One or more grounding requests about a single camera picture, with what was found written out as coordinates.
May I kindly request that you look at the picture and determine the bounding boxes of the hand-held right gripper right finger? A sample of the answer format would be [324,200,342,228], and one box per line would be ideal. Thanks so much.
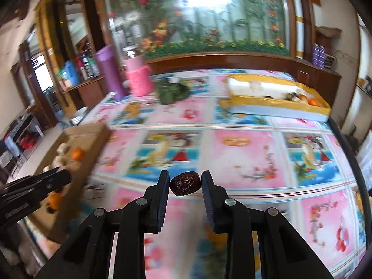
[201,170,335,279]

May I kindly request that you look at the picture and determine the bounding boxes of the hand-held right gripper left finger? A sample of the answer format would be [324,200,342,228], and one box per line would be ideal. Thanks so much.
[36,169,170,279]

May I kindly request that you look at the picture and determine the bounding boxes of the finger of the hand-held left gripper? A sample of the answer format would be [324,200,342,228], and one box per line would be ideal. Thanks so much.
[27,169,72,195]
[6,193,47,224]

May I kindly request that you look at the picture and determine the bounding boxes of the dark red date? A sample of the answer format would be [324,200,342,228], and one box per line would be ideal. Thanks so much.
[169,172,202,196]

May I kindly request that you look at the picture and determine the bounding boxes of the brown cardboard box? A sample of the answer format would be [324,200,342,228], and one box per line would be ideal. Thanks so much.
[29,121,111,243]

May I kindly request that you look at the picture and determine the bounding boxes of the yellow box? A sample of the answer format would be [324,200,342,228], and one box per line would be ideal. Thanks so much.
[226,74,332,123]

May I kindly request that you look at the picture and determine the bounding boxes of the red bag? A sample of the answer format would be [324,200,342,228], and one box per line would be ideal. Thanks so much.
[19,135,37,150]

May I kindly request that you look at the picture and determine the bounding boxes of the printed pink tablecloth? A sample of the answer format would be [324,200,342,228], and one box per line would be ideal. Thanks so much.
[22,69,368,279]

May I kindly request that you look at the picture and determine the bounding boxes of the metal shelf rack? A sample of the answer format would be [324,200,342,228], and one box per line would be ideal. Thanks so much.
[0,113,44,178]

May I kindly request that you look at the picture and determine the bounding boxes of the white plastic bucket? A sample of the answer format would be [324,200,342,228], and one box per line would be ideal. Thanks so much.
[71,107,89,124]

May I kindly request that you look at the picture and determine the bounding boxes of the blue thermos jug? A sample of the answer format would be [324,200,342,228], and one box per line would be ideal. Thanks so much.
[64,61,80,86]

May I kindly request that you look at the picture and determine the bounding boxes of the green leaf-wrapped bundle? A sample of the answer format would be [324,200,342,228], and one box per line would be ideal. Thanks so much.
[156,77,191,105]

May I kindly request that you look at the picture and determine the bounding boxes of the purple thermos bottle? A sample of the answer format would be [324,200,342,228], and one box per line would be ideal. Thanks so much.
[96,45,127,99]

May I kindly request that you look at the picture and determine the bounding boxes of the pink knit-sleeved bottle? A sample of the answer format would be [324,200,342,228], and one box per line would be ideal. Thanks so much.
[123,46,153,96]

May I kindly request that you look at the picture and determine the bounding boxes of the brown wooden cabinet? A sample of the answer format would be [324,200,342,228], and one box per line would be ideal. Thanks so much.
[61,52,342,105]

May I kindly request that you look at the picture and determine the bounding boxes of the purple cans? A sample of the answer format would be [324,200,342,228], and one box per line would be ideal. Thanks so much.
[312,43,325,66]

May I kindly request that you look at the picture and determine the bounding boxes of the wire basket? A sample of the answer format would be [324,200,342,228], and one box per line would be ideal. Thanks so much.
[324,51,339,70]

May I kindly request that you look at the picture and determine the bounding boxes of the bamboo flower wall mural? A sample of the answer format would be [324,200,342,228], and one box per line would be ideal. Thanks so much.
[105,0,291,59]

